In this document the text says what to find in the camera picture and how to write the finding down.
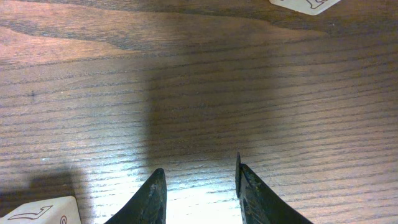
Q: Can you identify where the blue 2 block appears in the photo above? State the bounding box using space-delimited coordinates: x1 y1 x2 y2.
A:
269 0 340 16

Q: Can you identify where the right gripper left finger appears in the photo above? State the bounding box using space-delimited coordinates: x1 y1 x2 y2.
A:
105 168 167 224

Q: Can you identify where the blue T block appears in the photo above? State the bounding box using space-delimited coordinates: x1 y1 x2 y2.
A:
1 196 81 224

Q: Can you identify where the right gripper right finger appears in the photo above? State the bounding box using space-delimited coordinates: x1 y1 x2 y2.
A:
235 154 312 224

